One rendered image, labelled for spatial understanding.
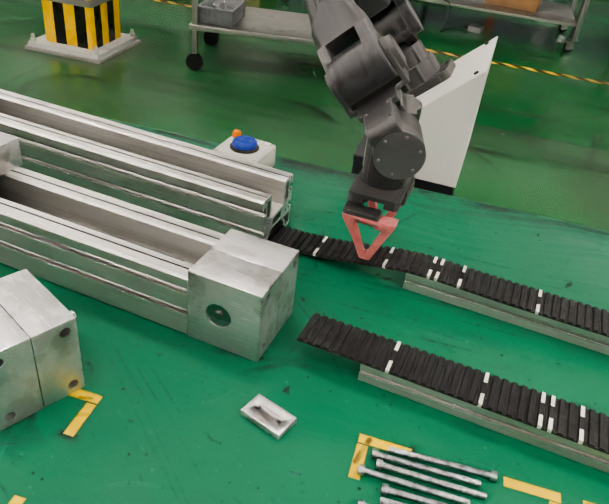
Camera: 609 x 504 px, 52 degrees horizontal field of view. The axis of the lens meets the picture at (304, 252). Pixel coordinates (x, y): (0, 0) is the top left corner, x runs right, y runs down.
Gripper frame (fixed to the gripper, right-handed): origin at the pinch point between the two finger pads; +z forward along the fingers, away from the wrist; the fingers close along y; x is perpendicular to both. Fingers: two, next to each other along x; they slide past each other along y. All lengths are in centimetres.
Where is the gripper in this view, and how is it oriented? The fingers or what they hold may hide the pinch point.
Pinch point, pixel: (372, 238)
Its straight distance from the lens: 85.5
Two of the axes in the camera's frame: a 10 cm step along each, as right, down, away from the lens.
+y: -3.4, 5.2, -7.9
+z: -0.9, 8.1, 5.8
